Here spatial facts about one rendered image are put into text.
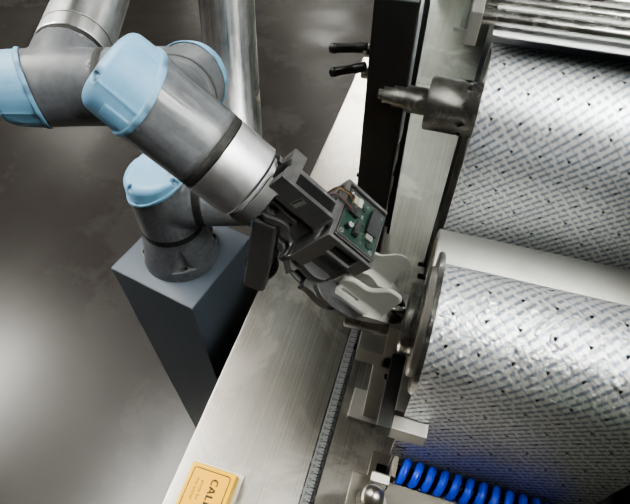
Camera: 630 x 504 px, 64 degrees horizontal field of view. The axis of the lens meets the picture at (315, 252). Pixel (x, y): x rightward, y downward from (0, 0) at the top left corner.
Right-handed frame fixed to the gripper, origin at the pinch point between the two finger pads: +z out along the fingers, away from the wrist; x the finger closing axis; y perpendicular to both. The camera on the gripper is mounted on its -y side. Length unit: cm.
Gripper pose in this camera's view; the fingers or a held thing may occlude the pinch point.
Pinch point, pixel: (387, 309)
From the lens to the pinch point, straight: 55.2
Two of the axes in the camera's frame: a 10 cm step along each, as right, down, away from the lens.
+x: 2.9, -7.5, 6.0
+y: 6.2, -3.3, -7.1
